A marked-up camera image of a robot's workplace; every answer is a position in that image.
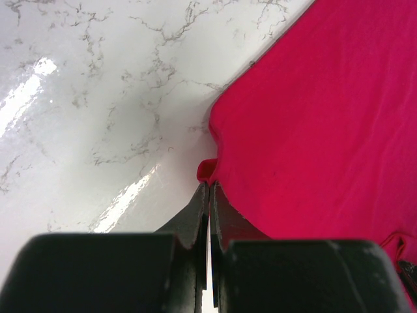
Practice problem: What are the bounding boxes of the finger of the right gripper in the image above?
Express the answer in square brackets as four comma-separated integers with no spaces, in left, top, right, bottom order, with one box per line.
[397,260,417,293]

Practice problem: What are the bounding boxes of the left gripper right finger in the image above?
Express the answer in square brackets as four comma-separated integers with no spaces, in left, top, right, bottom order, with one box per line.
[209,183,414,312]

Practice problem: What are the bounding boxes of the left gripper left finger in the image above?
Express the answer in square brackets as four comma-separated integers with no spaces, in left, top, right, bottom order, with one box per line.
[1,184,209,312]

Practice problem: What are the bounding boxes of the crimson red t shirt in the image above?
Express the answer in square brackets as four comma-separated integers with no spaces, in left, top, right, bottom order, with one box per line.
[197,0,417,310]

